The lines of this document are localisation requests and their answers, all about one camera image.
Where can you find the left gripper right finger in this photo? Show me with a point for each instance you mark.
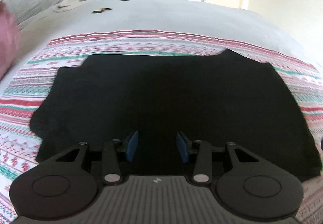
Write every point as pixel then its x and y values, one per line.
pixel 184 146

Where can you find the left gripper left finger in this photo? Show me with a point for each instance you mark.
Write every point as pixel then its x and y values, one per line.
pixel 129 145

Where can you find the black pants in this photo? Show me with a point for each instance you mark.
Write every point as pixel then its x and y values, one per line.
pixel 219 99

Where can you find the patterned red green blanket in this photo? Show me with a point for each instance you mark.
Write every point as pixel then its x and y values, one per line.
pixel 32 83

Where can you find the white bed sheet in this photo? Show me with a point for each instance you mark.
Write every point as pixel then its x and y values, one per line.
pixel 165 15

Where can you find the black sunglasses on bed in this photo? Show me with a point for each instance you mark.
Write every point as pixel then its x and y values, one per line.
pixel 101 10

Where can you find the beige cloth on bed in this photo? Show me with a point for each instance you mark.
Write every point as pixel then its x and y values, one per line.
pixel 67 6

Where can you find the pink pillow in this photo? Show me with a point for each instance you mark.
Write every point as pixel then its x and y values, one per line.
pixel 10 38

